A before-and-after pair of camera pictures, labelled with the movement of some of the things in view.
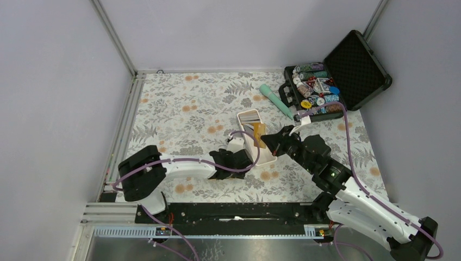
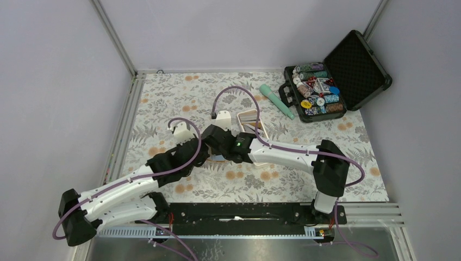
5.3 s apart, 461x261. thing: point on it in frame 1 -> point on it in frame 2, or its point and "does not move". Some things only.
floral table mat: x=194 y=114 does not move
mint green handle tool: x=266 y=89 does not move
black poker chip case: x=352 y=73 does not move
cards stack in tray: x=250 y=117 does not move
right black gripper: x=276 y=142 -> x=215 y=152
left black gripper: x=225 y=153 -> x=204 y=159
